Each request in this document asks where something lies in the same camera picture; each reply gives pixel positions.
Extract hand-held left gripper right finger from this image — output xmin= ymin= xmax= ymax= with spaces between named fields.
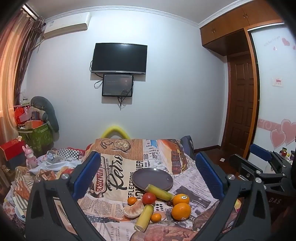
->
xmin=195 ymin=151 xmax=272 ymax=241

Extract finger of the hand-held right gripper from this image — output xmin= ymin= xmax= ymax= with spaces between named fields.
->
xmin=249 ymin=143 xmax=279 ymax=164
xmin=228 ymin=154 xmax=266 ymax=181

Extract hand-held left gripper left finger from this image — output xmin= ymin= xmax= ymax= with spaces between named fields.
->
xmin=25 ymin=151 xmax=107 ymax=241

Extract orange with sticker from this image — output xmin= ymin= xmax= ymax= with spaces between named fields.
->
xmin=171 ymin=203 xmax=191 ymax=221
xmin=172 ymin=193 xmax=190 ymax=207

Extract yellow-green sugarcane piece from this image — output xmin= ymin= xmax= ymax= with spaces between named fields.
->
xmin=134 ymin=204 xmax=155 ymax=232
xmin=145 ymin=184 xmax=174 ymax=202

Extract peeled pomelo segment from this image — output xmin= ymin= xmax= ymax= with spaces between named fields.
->
xmin=123 ymin=199 xmax=144 ymax=219

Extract dark purple plate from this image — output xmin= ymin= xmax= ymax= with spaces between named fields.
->
xmin=132 ymin=168 xmax=174 ymax=192

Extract red tomato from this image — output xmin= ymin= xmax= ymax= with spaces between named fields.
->
xmin=142 ymin=192 xmax=157 ymax=205

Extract small colourful figurines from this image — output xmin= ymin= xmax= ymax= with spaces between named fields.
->
xmin=279 ymin=147 xmax=295 ymax=161

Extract black-white checkered cloth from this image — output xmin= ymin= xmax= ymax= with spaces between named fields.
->
xmin=57 ymin=148 xmax=82 ymax=161

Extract printed newspaper-pattern blanket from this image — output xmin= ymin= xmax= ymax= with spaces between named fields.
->
xmin=5 ymin=138 xmax=243 ymax=241

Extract white crumpled cloth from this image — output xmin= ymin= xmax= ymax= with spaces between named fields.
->
xmin=29 ymin=151 xmax=81 ymax=172

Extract white heart-print wardrobe door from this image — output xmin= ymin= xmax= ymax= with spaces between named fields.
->
xmin=251 ymin=22 xmax=296 ymax=163

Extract brown wooden door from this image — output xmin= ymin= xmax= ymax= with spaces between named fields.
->
xmin=226 ymin=56 xmax=255 ymax=158

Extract pink bunny toy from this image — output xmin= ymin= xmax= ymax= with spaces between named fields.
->
xmin=22 ymin=144 xmax=37 ymax=168

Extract green patterned bag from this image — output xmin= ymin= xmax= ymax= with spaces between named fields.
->
xmin=18 ymin=123 xmax=54 ymax=151

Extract grey plush toy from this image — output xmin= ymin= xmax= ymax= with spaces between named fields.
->
xmin=30 ymin=96 xmax=59 ymax=132

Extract orange cardboard box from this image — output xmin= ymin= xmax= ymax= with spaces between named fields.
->
xmin=24 ymin=120 xmax=44 ymax=130

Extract red gift box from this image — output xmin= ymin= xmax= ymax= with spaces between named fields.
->
xmin=0 ymin=139 xmax=27 ymax=161

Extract red gift bags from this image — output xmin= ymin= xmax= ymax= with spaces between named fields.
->
xmin=14 ymin=105 xmax=31 ymax=126

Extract orange-brown curtain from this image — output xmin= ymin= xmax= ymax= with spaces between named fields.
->
xmin=0 ymin=7 xmax=45 ymax=149

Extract wooden overhead cabinets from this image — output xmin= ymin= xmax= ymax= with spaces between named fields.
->
xmin=199 ymin=0 xmax=285 ymax=56

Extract white air conditioner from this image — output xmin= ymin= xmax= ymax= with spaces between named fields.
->
xmin=43 ymin=12 xmax=91 ymax=39

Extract black monitor cable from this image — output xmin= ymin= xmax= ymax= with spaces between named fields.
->
xmin=117 ymin=96 xmax=128 ymax=110

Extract small black wall monitor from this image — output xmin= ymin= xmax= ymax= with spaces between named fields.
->
xmin=102 ymin=74 xmax=134 ymax=97

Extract black wall television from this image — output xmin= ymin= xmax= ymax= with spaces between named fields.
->
xmin=91 ymin=43 xmax=148 ymax=75

